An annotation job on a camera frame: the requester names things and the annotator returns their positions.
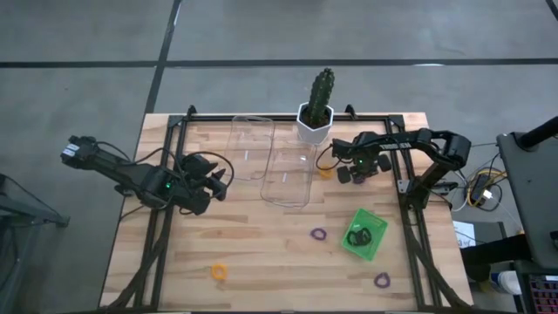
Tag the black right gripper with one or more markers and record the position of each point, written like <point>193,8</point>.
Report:
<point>364,163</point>

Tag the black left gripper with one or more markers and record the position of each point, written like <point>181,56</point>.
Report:
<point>202,168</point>

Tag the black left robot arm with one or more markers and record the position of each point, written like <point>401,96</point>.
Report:
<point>126,172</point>

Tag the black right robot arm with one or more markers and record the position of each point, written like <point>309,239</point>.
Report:
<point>410,144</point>

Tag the clear plastic bin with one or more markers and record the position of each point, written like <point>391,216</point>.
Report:
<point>290,187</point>
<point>246,139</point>

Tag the green plastic basket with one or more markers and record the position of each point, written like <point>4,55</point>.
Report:
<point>375,222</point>

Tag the white plant pot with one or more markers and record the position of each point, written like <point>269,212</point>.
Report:
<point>314,135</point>

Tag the green cactus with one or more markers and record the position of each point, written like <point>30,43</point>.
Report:
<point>321,93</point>

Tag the white paper sheet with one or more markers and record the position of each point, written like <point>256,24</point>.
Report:
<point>464,233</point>

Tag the black low shelf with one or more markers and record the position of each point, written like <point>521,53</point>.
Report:
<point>492,253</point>

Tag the white plastic bottle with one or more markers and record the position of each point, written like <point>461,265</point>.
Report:
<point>505,282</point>

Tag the grey metal cart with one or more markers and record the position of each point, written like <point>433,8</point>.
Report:
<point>26,211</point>

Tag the computer keyboard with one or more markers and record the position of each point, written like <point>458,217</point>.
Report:
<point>542,294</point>

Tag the black metal table frame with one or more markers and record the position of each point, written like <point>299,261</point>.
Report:
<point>370,118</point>

